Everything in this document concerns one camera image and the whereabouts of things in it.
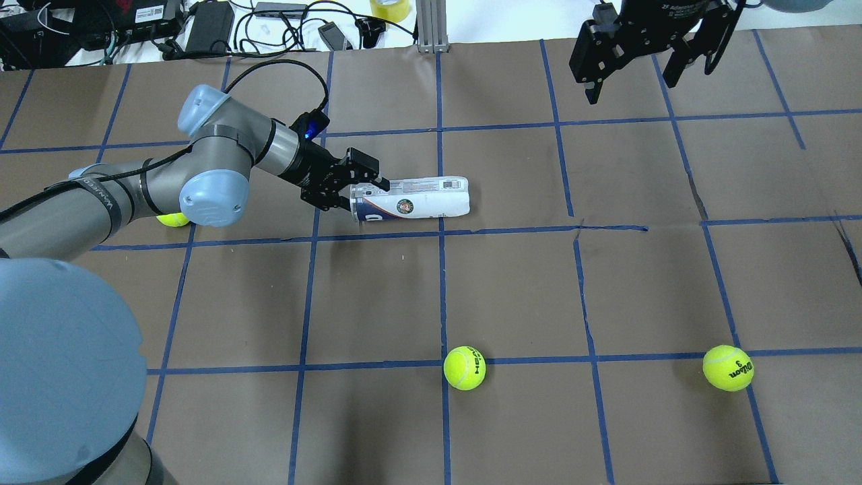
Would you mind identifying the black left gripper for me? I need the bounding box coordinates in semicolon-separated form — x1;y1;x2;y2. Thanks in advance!
277;141;391;212

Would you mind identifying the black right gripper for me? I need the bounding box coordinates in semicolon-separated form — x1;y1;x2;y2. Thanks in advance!
569;1;741;105

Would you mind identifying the clear tennis ball can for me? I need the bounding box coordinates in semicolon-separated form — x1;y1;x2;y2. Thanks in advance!
348;176;470;223

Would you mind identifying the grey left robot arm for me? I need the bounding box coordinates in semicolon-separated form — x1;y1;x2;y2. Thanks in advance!
2;85;390;484

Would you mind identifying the Wilson tennis ball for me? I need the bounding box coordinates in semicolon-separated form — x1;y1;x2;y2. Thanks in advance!
156;212;191;228

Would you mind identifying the HEAD tennis ball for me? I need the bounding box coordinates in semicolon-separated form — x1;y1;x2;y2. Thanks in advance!
443;345;487;392

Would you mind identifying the far yellow tennis ball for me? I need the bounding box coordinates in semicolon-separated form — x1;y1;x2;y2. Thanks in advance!
702;345;754;392

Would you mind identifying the yellow tape roll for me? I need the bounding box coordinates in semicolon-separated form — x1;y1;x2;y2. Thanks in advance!
369;0;411;24

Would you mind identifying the black power adapter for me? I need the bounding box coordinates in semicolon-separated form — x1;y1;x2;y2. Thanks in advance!
185;1;234;53

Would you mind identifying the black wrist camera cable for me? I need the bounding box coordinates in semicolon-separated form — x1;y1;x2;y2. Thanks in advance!
224;59;331;135

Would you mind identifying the aluminium frame post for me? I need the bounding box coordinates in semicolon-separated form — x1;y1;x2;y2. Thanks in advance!
415;0;450;53

